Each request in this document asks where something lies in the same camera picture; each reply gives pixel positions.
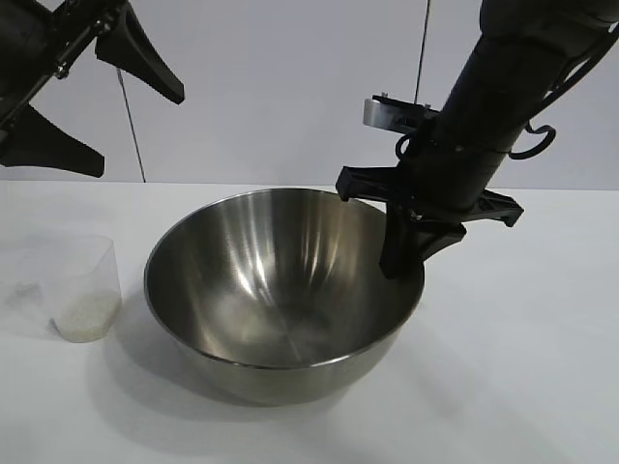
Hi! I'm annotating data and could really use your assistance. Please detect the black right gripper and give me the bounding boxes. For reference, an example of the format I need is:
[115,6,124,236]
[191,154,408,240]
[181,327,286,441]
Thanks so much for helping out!
[335,136,526,282]

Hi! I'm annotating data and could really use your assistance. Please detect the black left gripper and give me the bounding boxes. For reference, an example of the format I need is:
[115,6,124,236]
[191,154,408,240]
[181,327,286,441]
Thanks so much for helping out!
[0,0,187,180]

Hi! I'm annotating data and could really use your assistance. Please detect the stainless steel mixing bowl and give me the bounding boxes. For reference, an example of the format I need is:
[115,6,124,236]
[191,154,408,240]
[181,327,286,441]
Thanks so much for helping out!
[143,187,427,406]

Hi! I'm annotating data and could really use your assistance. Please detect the translucent plastic measuring cup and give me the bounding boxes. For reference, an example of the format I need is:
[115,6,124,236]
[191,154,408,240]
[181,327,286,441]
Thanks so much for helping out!
[0,233,122,344]

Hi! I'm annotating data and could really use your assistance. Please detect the white rice grains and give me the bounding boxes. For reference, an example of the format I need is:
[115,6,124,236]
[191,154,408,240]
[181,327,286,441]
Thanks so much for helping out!
[51,288,121,343]

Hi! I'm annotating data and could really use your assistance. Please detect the black right camera cable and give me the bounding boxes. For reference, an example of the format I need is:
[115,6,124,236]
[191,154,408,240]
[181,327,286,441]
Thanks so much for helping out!
[393,118,439,159]

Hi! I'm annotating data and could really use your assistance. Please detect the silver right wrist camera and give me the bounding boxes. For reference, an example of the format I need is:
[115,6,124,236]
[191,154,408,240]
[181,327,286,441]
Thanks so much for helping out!
[362,92,441,134]

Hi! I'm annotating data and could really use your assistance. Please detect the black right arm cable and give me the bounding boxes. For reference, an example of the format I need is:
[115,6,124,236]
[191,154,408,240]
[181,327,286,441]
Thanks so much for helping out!
[509,13,619,162]

